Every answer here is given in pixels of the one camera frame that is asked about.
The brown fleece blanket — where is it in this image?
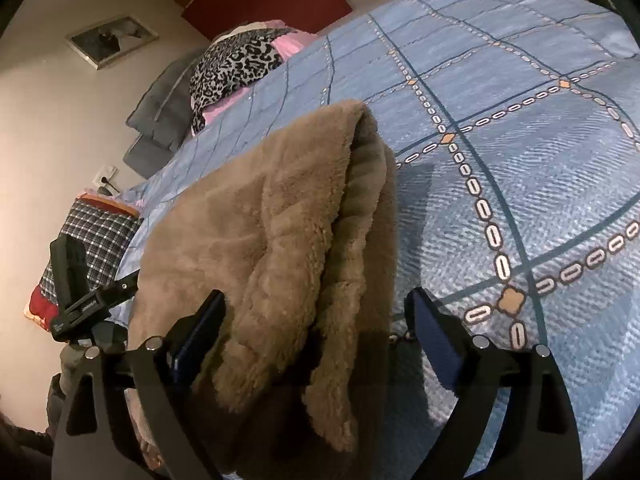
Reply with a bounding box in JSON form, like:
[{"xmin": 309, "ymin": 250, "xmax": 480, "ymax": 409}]
[{"xmin": 127, "ymin": 99, "xmax": 401, "ymax": 476}]

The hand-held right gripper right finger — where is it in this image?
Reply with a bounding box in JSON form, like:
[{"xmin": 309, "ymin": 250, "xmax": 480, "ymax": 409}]
[{"xmin": 404, "ymin": 287, "xmax": 584, "ymax": 480}]

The grey pillow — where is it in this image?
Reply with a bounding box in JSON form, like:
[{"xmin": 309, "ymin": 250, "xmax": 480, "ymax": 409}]
[
  {"xmin": 122, "ymin": 135, "xmax": 175, "ymax": 179},
  {"xmin": 125, "ymin": 52, "xmax": 208, "ymax": 152}
]

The leopard print cloth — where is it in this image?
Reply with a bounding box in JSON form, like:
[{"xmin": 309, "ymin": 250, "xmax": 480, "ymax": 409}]
[{"xmin": 189, "ymin": 30, "xmax": 292, "ymax": 133}]

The red cloth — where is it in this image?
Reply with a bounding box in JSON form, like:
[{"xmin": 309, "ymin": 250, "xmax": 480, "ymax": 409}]
[{"xmin": 22, "ymin": 285, "xmax": 67, "ymax": 332}]

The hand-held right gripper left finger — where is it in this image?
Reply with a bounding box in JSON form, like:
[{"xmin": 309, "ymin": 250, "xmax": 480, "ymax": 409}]
[{"xmin": 51, "ymin": 289, "xmax": 227, "ymax": 480}]

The person's dark clothing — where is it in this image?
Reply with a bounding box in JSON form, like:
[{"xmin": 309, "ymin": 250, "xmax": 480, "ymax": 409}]
[{"xmin": 0, "ymin": 407, "xmax": 57, "ymax": 463}]

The blue patterned bedspread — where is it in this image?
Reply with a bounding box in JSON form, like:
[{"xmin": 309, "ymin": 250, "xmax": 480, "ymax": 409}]
[{"xmin": 107, "ymin": 0, "xmax": 640, "ymax": 480}]

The framed wall picture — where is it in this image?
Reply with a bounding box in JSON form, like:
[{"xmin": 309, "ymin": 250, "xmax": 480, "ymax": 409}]
[{"xmin": 66, "ymin": 15, "xmax": 160, "ymax": 71}]

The plaid pillow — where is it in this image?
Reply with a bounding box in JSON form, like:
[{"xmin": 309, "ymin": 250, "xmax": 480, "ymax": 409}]
[{"xmin": 40, "ymin": 197, "xmax": 144, "ymax": 307}]

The pink cloth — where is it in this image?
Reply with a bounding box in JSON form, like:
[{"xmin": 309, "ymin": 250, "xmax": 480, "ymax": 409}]
[{"xmin": 192, "ymin": 20, "xmax": 319, "ymax": 132}]

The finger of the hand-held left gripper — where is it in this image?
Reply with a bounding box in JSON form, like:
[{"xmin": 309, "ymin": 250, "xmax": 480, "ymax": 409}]
[{"xmin": 90, "ymin": 269, "xmax": 142, "ymax": 312}]

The white wall socket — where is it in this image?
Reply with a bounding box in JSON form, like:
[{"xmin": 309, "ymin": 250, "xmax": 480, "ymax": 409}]
[{"xmin": 89, "ymin": 165, "xmax": 119, "ymax": 196}]

